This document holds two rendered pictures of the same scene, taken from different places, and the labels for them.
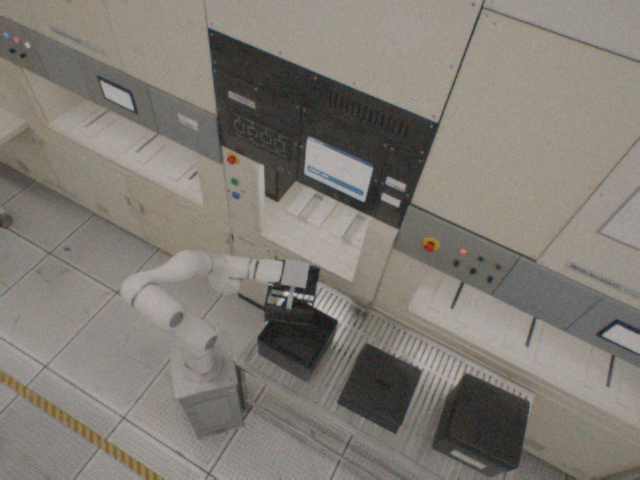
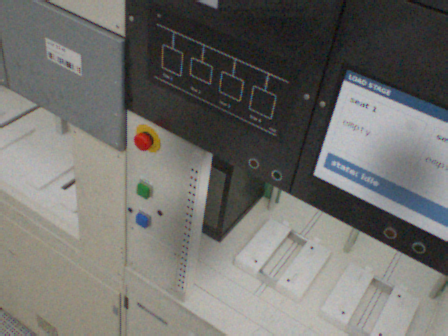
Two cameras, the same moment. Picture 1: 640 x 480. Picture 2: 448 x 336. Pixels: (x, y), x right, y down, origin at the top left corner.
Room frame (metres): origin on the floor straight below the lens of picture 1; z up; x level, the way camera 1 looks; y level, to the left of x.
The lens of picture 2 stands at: (0.65, 0.21, 2.06)
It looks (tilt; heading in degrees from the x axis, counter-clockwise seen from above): 41 degrees down; 5
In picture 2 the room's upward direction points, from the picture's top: 10 degrees clockwise
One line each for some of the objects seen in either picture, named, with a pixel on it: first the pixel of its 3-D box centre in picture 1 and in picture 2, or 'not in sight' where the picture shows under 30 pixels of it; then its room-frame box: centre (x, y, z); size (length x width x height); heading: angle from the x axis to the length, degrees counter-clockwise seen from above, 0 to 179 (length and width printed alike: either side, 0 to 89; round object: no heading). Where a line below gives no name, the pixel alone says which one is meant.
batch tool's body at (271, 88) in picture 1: (339, 190); (340, 228); (1.76, -0.04, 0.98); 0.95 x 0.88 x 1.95; 159
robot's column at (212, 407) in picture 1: (210, 388); not in sight; (0.76, 0.47, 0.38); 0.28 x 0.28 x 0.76; 24
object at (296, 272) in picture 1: (292, 292); not in sight; (1.00, 0.10, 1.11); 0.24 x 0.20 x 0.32; 0
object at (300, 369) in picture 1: (297, 337); not in sight; (0.92, 0.05, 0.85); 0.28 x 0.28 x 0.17; 68
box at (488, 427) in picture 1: (479, 425); not in sight; (0.63, -0.77, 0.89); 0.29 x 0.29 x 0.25; 73
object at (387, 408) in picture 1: (381, 385); not in sight; (0.76, -0.36, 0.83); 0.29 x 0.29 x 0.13; 71
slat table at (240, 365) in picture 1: (372, 403); not in sight; (0.82, -0.39, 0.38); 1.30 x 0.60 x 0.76; 69
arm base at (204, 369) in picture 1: (199, 354); not in sight; (0.76, 0.47, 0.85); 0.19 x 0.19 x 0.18
